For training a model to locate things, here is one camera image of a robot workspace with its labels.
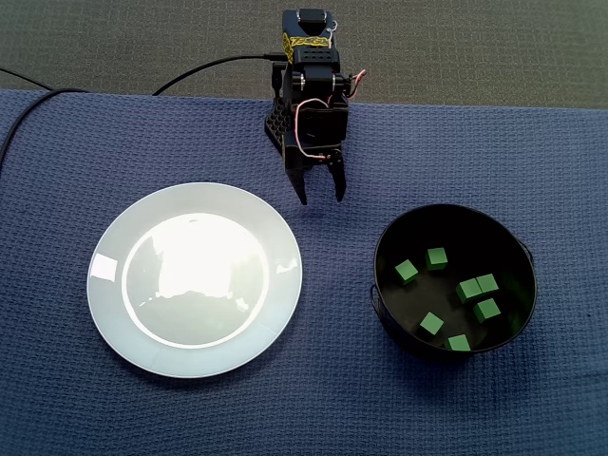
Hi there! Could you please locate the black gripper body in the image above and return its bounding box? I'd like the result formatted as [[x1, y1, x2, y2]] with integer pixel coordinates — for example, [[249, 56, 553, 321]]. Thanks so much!
[[282, 94, 351, 172]]

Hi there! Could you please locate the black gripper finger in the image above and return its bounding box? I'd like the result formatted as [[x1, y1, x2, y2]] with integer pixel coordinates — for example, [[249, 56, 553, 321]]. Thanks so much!
[[326, 147, 348, 203], [284, 165, 314, 206]]

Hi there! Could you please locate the thin black cable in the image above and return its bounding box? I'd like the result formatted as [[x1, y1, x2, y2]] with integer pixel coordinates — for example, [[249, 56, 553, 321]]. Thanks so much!
[[0, 67, 52, 91]]

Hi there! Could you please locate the thick black cable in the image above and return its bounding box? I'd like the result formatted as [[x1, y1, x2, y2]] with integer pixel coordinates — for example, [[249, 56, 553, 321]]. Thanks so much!
[[151, 50, 286, 96], [0, 88, 89, 162]]

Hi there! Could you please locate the black round container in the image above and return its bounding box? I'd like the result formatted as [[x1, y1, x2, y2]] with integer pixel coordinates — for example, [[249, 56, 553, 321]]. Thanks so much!
[[370, 203, 539, 365]]

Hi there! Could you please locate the blue woven table cloth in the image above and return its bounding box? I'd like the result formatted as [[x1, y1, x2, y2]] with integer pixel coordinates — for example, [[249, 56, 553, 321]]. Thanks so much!
[[0, 88, 608, 456]]

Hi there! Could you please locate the servo wire bundle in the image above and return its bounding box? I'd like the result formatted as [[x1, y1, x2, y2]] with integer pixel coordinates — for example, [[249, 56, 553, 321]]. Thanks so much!
[[293, 97, 333, 162], [346, 68, 368, 99]]

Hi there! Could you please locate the white round plate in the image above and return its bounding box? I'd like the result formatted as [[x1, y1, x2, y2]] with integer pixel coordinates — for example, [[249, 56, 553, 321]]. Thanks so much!
[[86, 182, 304, 380]]

